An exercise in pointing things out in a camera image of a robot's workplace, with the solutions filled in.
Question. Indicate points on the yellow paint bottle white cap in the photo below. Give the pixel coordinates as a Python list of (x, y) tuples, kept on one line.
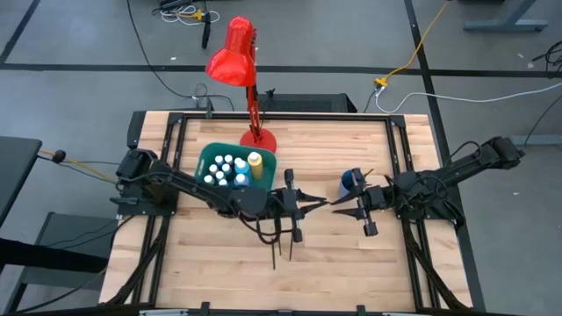
[(256, 169)]

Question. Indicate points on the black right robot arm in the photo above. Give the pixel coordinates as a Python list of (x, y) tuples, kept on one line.
[(461, 169)]

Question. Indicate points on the teal plastic bin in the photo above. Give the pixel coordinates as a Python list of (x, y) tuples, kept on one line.
[(268, 171)]

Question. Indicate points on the grey desk foot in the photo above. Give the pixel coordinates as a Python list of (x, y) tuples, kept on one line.
[(538, 140)]

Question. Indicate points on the brown paint bottle white cap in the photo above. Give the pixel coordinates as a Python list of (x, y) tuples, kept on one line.
[(213, 168)]

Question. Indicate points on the teal paint bottle white cap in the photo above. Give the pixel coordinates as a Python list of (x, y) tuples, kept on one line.
[(223, 182), (219, 175)]

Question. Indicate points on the thin black paintbrush green tip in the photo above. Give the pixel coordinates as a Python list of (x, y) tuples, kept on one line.
[(273, 256)]

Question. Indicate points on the black paintbrush gold ferrule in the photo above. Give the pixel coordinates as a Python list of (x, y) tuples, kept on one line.
[(290, 250), (369, 172)]

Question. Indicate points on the black paintbrush silver ferrule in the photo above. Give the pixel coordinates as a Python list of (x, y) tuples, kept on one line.
[(279, 239)]

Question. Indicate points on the black side table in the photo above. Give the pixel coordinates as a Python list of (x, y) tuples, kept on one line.
[(15, 171)]

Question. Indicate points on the large turquoise paint bottle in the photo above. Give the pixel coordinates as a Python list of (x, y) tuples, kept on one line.
[(242, 168)]

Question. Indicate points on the large purple paint bottle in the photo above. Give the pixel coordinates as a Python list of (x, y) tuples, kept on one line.
[(240, 180)]

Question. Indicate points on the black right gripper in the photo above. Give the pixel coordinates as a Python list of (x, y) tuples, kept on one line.
[(382, 197)]

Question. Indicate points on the black flat bar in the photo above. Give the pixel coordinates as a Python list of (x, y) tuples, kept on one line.
[(44, 256)]

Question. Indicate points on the red desk lamp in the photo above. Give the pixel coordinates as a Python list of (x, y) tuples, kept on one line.
[(232, 52)]

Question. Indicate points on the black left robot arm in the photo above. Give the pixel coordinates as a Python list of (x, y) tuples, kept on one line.
[(184, 184)]

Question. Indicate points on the grey desk leg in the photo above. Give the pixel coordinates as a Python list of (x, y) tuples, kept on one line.
[(505, 25)]

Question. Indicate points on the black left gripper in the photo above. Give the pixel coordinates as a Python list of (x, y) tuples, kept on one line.
[(276, 205)]

